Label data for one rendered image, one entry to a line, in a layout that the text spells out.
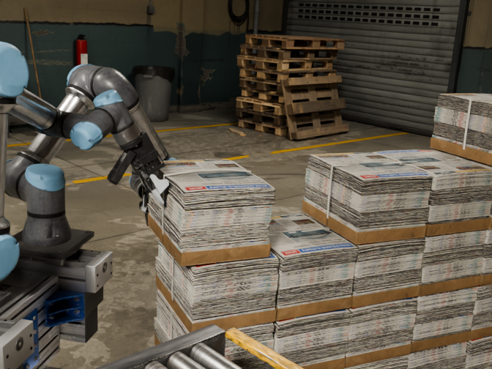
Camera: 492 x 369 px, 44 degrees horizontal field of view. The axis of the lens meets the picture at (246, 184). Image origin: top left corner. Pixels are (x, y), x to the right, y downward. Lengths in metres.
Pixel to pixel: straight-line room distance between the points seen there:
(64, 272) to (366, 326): 1.03
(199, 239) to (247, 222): 0.16
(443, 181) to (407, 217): 0.18
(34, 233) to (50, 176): 0.18
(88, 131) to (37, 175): 0.34
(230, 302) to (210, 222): 0.28
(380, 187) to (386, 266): 0.30
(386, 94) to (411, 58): 0.66
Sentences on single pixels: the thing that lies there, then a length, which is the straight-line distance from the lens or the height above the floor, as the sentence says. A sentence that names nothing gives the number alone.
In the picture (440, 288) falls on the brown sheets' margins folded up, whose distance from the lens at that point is 2.39.
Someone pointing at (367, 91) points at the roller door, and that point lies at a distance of 9.94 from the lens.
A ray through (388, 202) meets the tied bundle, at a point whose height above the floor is 0.97.
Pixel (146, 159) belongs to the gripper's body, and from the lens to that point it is 1.83.
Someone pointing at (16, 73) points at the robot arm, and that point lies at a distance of 1.44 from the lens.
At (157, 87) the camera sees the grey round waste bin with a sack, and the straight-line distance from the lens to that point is 8.84.
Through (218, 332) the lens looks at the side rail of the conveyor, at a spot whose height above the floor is 0.80.
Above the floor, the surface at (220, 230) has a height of 0.94.
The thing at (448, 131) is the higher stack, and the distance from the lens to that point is 2.58.
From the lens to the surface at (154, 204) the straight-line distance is 2.04.
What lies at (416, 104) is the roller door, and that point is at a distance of 9.47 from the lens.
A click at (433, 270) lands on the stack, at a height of 0.70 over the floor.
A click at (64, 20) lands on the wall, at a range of 8.81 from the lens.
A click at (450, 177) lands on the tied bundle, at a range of 2.24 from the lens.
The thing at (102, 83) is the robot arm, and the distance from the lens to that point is 2.13.
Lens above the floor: 1.54
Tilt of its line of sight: 15 degrees down
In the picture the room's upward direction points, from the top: 3 degrees clockwise
